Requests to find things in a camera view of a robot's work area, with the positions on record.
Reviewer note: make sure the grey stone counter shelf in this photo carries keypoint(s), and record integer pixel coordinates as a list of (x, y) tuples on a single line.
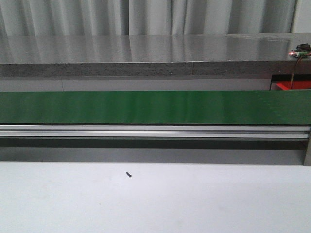
[(152, 55)]

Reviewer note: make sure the red plastic tray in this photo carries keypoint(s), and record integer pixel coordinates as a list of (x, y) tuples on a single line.
[(298, 85)]

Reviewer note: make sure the green conveyor belt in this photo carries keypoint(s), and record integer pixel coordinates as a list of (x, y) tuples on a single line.
[(157, 107)]

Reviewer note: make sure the small green circuit board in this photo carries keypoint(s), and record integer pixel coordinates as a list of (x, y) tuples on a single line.
[(300, 53)]

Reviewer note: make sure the grey white curtain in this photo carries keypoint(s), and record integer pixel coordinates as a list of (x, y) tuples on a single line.
[(152, 17)]

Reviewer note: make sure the aluminium conveyor frame rail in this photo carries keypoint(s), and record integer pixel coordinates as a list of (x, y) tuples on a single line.
[(199, 144)]

